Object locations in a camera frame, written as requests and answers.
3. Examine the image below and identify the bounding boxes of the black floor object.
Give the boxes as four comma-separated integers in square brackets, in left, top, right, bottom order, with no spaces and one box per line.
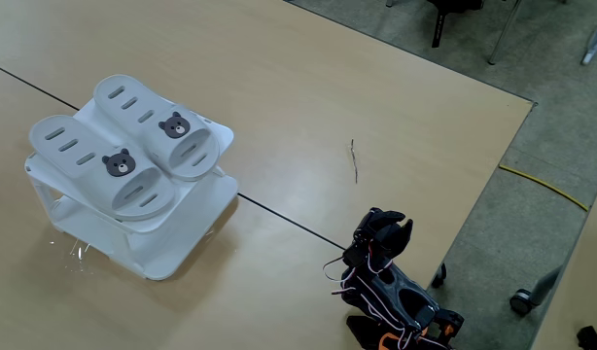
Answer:
[576,325,597,350]

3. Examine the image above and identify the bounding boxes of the grey caster with leg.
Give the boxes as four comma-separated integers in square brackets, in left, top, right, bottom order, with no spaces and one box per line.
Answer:
[509,265,563,317]

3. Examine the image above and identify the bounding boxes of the yellow floor cable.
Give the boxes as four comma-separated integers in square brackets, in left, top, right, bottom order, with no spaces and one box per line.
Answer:
[498,164,591,213]

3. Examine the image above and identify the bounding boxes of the white bear slipper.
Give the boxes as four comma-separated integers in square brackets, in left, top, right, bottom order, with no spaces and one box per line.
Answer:
[28,114,176,223]
[92,74,222,183]

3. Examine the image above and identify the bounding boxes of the white plastic box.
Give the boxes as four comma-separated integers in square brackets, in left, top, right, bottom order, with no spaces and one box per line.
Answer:
[24,96,240,282]

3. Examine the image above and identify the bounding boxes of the black chair base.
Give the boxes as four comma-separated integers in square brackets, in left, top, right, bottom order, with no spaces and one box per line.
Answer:
[426,0,485,49]

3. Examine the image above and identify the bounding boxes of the black table caster wheel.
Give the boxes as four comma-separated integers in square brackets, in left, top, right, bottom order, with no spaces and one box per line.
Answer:
[431,262,448,289]

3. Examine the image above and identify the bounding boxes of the metal chair leg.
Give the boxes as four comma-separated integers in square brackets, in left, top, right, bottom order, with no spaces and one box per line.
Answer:
[487,0,524,66]

